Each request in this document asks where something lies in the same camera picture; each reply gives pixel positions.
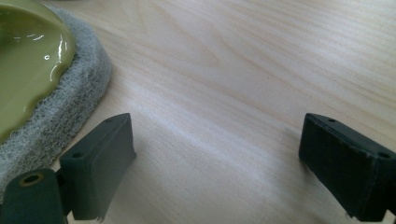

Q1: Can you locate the green ceramic plate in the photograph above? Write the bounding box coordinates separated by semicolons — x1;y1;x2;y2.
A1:
0;0;78;146

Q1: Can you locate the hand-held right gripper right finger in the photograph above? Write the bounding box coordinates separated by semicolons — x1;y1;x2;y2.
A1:
298;112;396;223

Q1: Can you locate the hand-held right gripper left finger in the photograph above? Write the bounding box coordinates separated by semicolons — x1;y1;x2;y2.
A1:
58;112;137;222

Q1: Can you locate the grey felt mat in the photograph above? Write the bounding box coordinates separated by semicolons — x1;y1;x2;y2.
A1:
0;4;113;200

